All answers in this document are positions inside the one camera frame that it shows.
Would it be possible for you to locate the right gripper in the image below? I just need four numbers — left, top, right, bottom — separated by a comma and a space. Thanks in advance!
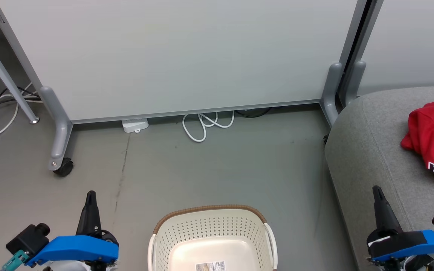
366, 186, 429, 260

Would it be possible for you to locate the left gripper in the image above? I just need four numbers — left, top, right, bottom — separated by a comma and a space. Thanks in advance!
47, 190, 121, 271

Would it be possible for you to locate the cream perforated laundry basket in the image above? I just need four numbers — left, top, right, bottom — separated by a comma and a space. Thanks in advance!
147, 204, 279, 271

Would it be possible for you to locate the grey fabric sofa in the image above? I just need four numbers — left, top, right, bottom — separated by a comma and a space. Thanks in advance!
324, 86, 434, 271

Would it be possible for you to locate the black caster wheel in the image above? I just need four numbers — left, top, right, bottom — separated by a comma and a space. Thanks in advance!
53, 158, 74, 178

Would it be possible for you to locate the grey partition foot with caster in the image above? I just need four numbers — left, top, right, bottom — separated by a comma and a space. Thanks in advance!
38, 86, 75, 172

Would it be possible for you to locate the white power strip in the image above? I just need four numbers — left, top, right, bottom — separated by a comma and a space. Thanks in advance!
121, 118, 150, 134

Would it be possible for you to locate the barcode label sticker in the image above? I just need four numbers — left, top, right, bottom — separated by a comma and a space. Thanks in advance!
195, 260, 226, 271

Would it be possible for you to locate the grey metal table leg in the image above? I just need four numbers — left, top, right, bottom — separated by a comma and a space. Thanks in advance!
0, 22, 40, 125

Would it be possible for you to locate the narrow white partition panel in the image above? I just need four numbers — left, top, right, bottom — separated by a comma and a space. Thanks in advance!
356, 0, 434, 97

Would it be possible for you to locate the large white partition panel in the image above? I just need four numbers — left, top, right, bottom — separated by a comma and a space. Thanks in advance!
0, 0, 369, 125

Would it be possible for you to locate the left blue camera mount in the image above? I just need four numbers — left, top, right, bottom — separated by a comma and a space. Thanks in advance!
26, 235, 120, 267

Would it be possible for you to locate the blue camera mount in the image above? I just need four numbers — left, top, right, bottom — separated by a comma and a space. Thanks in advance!
26, 235, 120, 267
370, 229, 434, 263

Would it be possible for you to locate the right blue camera mount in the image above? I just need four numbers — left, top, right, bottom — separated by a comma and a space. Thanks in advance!
370, 229, 434, 263

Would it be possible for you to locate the left arm black cable teal plug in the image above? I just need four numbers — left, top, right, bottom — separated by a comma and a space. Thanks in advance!
1, 249, 29, 271

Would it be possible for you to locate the long white floor cable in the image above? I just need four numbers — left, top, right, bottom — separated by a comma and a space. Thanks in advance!
0, 83, 43, 146

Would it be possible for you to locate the coiled white cable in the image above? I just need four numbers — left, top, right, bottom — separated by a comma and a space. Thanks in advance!
182, 110, 236, 143

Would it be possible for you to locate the black floor cable under panel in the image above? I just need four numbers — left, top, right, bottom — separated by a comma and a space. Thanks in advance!
235, 107, 272, 118

